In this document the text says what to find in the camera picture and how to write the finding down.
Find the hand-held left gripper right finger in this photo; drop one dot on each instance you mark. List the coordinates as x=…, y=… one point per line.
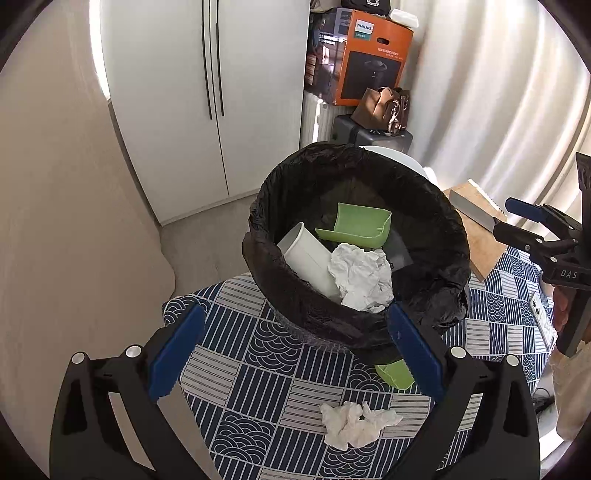
x=415, y=350

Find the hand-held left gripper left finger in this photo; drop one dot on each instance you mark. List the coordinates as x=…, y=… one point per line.
x=178, y=350

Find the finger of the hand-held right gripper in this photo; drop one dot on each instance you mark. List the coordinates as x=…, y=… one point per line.
x=524, y=207
x=512, y=233

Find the black-lined trash bin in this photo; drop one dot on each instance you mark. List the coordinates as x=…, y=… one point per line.
x=429, y=217

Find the white tissue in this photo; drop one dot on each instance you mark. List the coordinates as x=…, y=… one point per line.
x=360, y=277
x=355, y=424

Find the white paper cup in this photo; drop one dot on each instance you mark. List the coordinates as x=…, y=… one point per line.
x=307, y=256

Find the person's right hand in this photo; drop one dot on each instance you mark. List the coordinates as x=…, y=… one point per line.
x=561, y=307

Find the wooden cutting board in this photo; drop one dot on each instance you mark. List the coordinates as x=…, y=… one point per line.
x=480, y=251

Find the steel cleaver knife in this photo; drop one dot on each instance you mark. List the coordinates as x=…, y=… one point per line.
x=473, y=207

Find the blue patterned tablecloth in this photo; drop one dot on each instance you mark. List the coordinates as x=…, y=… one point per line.
x=258, y=369

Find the white pleated curtain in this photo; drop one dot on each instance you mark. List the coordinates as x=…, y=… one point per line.
x=498, y=92

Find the white chair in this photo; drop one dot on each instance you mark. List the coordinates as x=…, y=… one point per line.
x=406, y=159

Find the brown handbag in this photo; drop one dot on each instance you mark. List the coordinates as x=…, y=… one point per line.
x=378, y=110

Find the dark grey suitcase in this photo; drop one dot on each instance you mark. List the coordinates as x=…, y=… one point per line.
x=355, y=134

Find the orange cardboard box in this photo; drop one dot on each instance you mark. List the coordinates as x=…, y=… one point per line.
x=374, y=60

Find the white tissue packet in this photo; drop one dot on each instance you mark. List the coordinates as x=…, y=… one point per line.
x=404, y=18

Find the white ribbed suitcase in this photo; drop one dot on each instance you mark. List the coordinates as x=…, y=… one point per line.
x=316, y=120

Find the white wardrobe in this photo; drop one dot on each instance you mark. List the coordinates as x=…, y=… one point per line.
x=184, y=92

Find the black bag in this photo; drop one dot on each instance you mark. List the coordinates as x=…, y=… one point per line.
x=364, y=3

